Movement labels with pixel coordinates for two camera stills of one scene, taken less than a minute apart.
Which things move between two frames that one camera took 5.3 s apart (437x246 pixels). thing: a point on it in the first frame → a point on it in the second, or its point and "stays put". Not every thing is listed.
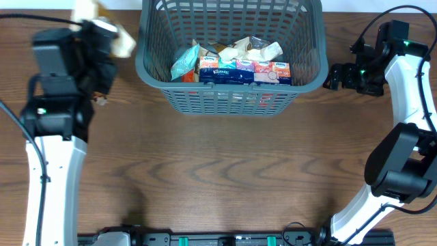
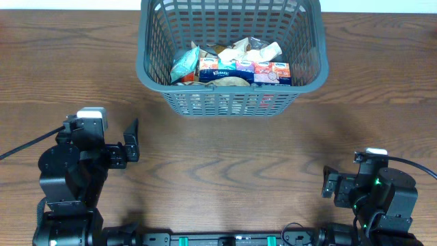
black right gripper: x=347 y=81 → x=345 y=182
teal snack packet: x=185 y=62 stays put
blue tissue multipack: x=214 y=70 stays put
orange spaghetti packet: x=189 y=77 stays put
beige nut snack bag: x=88 y=11 → x=231 y=81
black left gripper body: x=89 y=78 → x=113 y=157
